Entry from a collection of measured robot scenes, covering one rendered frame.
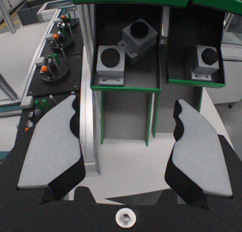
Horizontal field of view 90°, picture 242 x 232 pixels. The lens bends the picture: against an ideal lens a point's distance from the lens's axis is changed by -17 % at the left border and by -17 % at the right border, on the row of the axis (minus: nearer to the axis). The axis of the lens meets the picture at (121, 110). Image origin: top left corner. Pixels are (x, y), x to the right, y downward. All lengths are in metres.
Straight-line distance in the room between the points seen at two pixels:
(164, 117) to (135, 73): 0.21
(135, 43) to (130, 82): 0.08
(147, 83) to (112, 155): 0.35
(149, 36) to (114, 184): 0.46
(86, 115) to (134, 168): 0.26
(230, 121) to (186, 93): 1.67
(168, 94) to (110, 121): 0.19
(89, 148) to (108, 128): 0.09
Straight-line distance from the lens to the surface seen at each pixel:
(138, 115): 0.42
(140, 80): 0.29
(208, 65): 0.29
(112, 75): 0.25
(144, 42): 0.26
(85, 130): 0.51
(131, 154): 0.56
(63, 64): 0.71
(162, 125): 0.46
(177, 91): 0.45
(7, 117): 0.75
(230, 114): 2.17
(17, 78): 1.01
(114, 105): 0.41
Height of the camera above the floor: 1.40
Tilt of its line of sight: 58 degrees down
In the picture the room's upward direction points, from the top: straight up
